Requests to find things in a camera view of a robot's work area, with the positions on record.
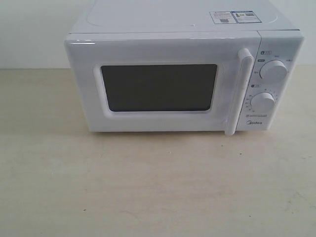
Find white control knob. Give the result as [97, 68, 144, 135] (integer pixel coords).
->
[250, 92, 275, 112]
[259, 60, 288, 83]

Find white microwave oven body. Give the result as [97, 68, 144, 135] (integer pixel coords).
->
[68, 0, 304, 133]

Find white microwave door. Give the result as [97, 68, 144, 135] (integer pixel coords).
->
[65, 31, 261, 135]

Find upper white control knob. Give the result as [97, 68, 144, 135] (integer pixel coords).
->
[259, 60, 288, 83]

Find white printed paper sheet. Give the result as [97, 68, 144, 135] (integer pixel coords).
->
[210, 11, 262, 24]

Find lower white control knob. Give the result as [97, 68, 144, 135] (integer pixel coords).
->
[250, 92, 275, 112]

